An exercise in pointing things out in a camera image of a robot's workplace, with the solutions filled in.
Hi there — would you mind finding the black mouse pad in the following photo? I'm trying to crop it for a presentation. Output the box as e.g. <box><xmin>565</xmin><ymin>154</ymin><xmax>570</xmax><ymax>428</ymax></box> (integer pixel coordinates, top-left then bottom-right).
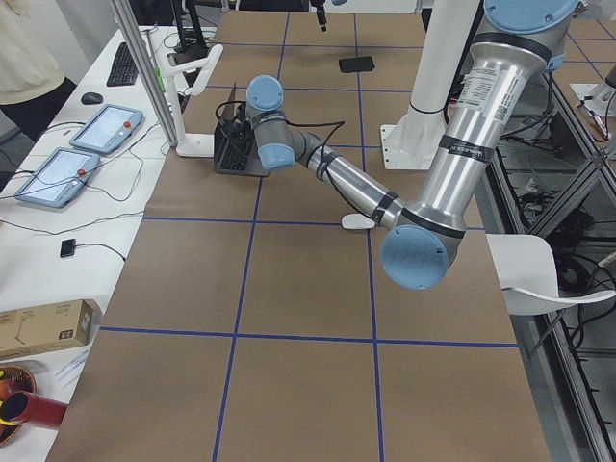
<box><xmin>339</xmin><ymin>56</ymin><xmax>375</xmax><ymax>74</ymax></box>

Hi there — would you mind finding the grey laptop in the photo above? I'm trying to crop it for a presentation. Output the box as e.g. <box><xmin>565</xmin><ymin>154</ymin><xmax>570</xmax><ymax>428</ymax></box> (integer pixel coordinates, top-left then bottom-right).
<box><xmin>214</xmin><ymin>86</ymin><xmax>269</xmax><ymax>177</ymax></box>

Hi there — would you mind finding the white computer mouse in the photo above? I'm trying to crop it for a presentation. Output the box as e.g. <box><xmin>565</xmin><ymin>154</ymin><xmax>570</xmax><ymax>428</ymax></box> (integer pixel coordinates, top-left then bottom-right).
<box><xmin>341</xmin><ymin>214</ymin><xmax>376</xmax><ymax>231</ymax></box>

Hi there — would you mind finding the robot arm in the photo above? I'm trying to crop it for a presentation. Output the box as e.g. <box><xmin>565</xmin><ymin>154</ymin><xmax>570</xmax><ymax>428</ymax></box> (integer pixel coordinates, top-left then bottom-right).
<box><xmin>309</xmin><ymin>0</ymin><xmax>347</xmax><ymax>32</ymax></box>
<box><xmin>245</xmin><ymin>1</ymin><xmax>577</xmax><ymax>290</ymax></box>

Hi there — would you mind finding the black desk mouse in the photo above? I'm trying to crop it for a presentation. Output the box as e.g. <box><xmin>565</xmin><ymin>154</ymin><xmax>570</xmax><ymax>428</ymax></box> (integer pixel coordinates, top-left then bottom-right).
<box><xmin>80</xmin><ymin>91</ymin><xmax>104</xmax><ymax>106</ymax></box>

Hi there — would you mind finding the black keyboard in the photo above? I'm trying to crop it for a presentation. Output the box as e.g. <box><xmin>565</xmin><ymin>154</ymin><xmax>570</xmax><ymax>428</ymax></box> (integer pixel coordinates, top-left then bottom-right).
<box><xmin>106</xmin><ymin>42</ymin><xmax>139</xmax><ymax>87</ymax></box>

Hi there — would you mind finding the teach pendant far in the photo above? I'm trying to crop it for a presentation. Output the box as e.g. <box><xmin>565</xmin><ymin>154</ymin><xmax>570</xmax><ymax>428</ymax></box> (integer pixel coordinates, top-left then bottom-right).
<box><xmin>69</xmin><ymin>104</ymin><xmax>143</xmax><ymax>155</ymax></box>

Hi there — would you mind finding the teach pendant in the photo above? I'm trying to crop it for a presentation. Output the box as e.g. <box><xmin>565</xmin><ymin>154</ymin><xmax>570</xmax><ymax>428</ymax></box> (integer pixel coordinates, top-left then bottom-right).
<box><xmin>14</xmin><ymin>148</ymin><xmax>101</xmax><ymax>209</ymax></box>
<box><xmin>69</xmin><ymin>104</ymin><xmax>143</xmax><ymax>155</ymax></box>

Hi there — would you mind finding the teach pendant near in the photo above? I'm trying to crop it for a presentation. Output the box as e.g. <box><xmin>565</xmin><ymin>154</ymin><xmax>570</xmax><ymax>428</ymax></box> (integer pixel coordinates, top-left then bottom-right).
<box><xmin>14</xmin><ymin>148</ymin><xmax>101</xmax><ymax>209</ymax></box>

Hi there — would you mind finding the white chair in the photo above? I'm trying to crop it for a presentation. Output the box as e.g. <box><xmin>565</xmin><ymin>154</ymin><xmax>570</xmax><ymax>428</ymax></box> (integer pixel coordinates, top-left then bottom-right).
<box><xmin>486</xmin><ymin>234</ymin><xmax>615</xmax><ymax>316</ymax></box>

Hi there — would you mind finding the small black device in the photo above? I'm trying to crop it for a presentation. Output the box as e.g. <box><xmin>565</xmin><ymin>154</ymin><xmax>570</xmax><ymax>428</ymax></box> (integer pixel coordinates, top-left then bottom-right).
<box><xmin>60</xmin><ymin>239</ymin><xmax>77</xmax><ymax>258</ymax></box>

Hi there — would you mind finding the cardboard box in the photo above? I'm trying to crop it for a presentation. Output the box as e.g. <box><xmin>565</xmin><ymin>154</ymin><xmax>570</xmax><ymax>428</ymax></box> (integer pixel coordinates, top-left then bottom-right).
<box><xmin>1</xmin><ymin>299</ymin><xmax>100</xmax><ymax>360</ymax></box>

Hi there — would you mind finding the red cylinder bottle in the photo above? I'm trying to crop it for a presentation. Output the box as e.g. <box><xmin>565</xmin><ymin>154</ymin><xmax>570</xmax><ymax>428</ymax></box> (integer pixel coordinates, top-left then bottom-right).
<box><xmin>1</xmin><ymin>391</ymin><xmax>68</xmax><ymax>430</ymax></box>

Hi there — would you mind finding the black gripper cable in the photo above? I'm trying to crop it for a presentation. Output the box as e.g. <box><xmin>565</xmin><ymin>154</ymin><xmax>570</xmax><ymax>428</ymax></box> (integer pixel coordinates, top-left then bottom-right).
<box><xmin>214</xmin><ymin>98</ymin><xmax>346</xmax><ymax>155</ymax></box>

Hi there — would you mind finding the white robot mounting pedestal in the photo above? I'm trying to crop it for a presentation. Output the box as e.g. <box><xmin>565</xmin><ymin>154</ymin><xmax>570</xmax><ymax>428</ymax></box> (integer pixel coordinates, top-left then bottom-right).
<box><xmin>380</xmin><ymin>0</ymin><xmax>480</xmax><ymax>170</ymax></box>

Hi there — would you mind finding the aluminium frame post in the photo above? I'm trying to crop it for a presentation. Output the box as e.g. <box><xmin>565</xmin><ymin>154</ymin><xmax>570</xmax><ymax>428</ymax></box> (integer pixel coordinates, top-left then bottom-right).
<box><xmin>110</xmin><ymin>0</ymin><xmax>178</xmax><ymax>148</ymax></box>

